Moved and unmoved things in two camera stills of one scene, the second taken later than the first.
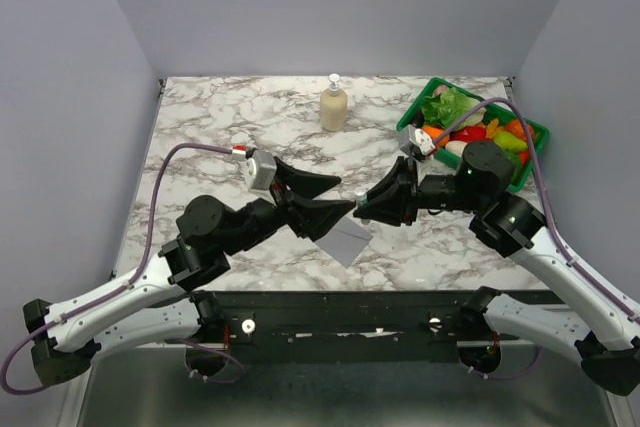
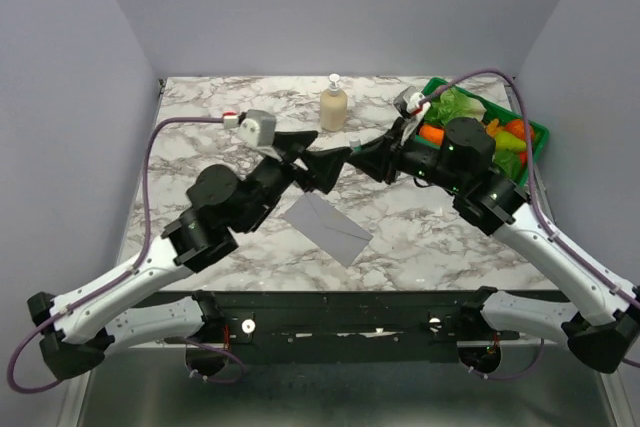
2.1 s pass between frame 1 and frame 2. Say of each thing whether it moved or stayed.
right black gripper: moved
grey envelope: stayed
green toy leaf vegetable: stayed
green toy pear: stayed
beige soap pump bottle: stayed
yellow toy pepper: stayed
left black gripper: moved
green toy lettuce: stayed
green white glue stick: moved
